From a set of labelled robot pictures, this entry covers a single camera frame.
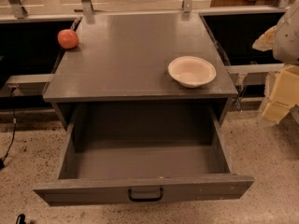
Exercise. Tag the white bowl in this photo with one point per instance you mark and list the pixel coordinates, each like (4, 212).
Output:
(191, 72)

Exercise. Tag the grey drawer cabinet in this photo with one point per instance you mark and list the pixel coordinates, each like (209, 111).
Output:
(125, 56)

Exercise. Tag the red apple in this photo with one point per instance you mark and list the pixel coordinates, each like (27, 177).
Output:
(68, 39)

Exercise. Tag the grey top drawer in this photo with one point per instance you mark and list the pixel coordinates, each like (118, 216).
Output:
(112, 147)

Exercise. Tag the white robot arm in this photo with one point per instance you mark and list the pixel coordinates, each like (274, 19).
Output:
(283, 40)

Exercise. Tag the black top drawer handle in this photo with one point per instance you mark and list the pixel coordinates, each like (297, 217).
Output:
(145, 196)

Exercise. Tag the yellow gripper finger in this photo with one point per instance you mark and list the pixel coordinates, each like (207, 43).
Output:
(284, 94)
(265, 41)

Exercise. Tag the metal clamp latch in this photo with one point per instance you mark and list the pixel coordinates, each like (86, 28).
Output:
(241, 86)

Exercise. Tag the black object at floor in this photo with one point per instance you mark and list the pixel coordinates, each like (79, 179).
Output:
(21, 219)

